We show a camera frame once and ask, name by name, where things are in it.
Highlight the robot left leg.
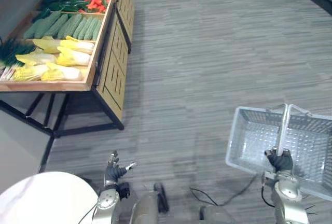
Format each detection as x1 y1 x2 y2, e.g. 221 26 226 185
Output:
129 191 159 224

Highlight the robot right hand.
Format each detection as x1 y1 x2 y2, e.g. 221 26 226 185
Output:
264 149 294 174

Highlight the robot dark left foot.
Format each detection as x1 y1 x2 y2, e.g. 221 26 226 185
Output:
153 182 170 213

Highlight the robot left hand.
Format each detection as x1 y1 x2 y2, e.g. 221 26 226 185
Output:
104 150 138 184

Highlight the yellow napa cabbage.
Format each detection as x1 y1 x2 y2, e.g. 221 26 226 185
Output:
32 36 62 54
40 62 84 82
12 64 50 82
15 49 58 67
59 35 95 55
55 46 92 67

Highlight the black floor cable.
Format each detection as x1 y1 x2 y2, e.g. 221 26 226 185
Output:
189 174 263 207

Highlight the dark green pepper pile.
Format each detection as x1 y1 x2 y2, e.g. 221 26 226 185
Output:
32 0 89 23

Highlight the red orange pepper pile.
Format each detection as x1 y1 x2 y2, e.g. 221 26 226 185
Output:
79 0 113 14

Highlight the grey plastic shopping basket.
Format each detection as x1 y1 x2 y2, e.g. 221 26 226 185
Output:
225 103 332 204

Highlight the green onion bunch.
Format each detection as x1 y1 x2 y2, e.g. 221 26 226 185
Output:
0 38 36 81

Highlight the white round table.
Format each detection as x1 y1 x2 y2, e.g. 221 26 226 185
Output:
0 171 100 224

